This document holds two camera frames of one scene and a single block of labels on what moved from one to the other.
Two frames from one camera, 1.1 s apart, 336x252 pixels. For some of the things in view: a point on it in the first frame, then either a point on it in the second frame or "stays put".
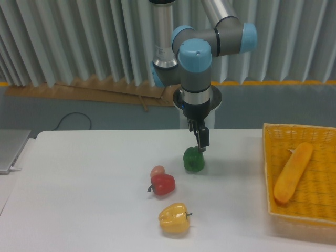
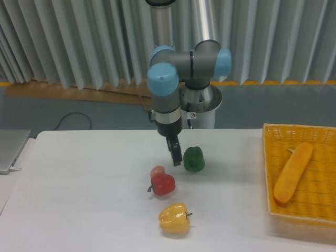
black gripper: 193,112 -> 171,130
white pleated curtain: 43,42 stays put
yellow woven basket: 300,174 stays put
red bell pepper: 163,184 stays put
